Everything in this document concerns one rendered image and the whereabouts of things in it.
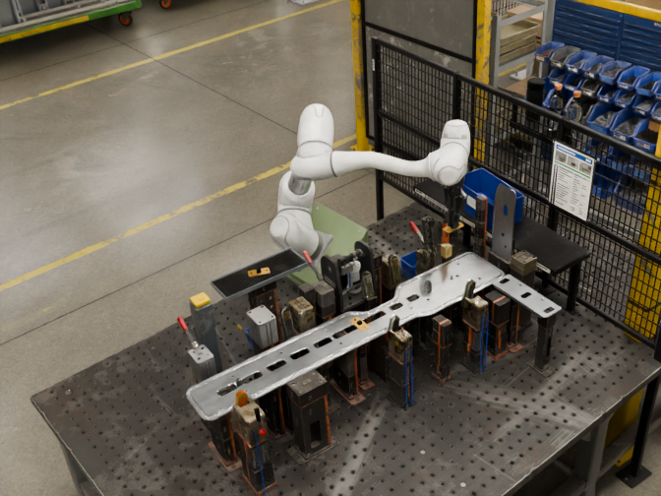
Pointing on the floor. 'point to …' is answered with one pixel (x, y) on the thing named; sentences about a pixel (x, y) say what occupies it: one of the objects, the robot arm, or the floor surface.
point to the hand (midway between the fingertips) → (453, 218)
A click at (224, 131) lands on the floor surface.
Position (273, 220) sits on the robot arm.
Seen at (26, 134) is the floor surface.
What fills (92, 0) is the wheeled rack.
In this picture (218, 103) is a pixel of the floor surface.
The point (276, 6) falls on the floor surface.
